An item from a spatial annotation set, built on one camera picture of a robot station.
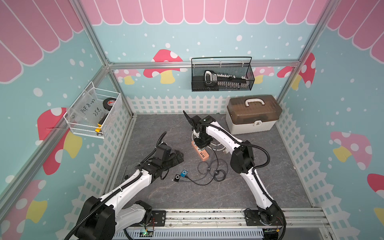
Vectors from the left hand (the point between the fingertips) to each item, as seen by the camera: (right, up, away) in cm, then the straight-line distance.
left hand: (178, 160), depth 85 cm
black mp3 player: (-1, -11, +2) cm, 11 cm away
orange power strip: (+15, +2, +9) cm, 18 cm away
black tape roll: (-37, +32, -5) cm, 49 cm away
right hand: (+14, +6, +10) cm, 18 cm away
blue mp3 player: (+3, -9, +4) cm, 10 cm away
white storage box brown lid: (+45, +27, +7) cm, 53 cm away
